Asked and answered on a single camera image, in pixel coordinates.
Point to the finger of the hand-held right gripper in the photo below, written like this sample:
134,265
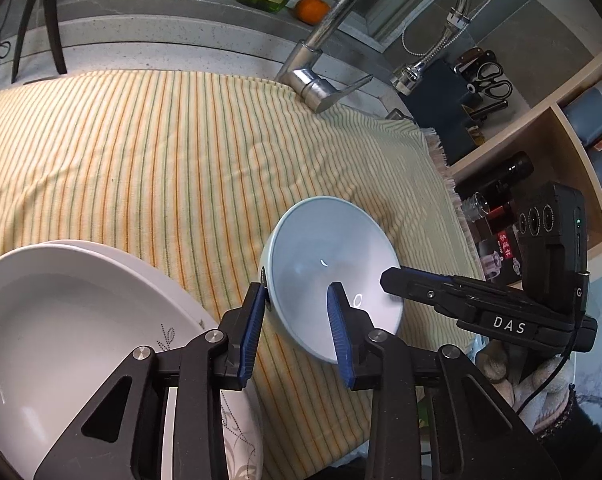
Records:
421,287

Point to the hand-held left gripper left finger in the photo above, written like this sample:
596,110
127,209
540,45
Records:
248,330

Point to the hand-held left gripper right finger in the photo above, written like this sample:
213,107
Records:
338,330

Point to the light blue bowl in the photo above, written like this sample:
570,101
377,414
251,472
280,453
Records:
321,250

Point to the person's right forearm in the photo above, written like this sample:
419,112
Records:
591,430

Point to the person's right hand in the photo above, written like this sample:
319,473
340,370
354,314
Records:
501,367

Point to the red and black box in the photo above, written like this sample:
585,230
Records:
501,252

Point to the glass bottle red label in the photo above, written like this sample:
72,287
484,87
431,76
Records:
496,208

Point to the wooden shelf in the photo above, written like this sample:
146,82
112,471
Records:
551,160

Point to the black bottle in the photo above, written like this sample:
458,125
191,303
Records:
511,167

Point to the black scissors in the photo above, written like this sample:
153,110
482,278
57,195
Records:
501,87

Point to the dark blue knife block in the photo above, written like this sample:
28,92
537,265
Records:
446,100

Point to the yellow striped cloth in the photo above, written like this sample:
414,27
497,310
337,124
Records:
131,160

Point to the chrome kitchen faucet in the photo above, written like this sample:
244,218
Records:
311,80

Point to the orange fruit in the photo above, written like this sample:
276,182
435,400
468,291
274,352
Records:
312,10

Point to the black tongs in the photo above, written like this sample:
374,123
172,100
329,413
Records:
53,25

